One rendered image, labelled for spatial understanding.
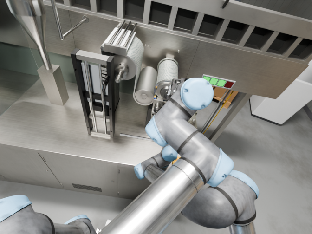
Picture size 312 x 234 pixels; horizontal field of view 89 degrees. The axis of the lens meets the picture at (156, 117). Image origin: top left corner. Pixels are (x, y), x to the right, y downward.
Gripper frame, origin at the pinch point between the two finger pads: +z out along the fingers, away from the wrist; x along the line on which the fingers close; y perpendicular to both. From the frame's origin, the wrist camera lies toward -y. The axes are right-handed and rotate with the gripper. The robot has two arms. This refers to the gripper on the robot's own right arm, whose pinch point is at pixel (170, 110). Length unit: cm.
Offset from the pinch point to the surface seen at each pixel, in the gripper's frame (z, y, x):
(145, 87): -0.7, 14.3, 18.5
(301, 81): 134, -24, -195
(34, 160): -29, -42, 82
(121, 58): -1.9, 29.6, 32.0
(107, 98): -14.2, 13.4, 35.6
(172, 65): 16.3, 22.0, 5.1
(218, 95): 158, -92, -110
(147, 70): 17.8, 14.2, 19.1
